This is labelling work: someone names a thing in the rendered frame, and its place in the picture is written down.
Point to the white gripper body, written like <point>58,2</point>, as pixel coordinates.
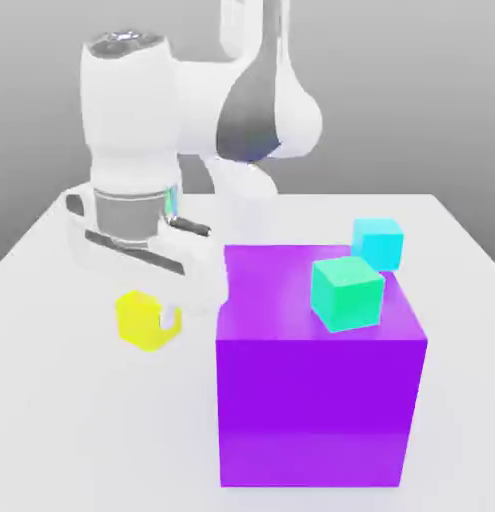
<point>151,264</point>

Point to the small yellow cube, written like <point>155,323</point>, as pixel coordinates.
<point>136,320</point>

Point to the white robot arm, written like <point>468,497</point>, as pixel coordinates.
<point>127,120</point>

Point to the small green cube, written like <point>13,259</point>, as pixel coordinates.
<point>345,294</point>

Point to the small cyan cube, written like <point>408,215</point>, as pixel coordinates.
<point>381,242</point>

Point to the large purple box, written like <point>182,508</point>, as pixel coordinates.
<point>311,400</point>

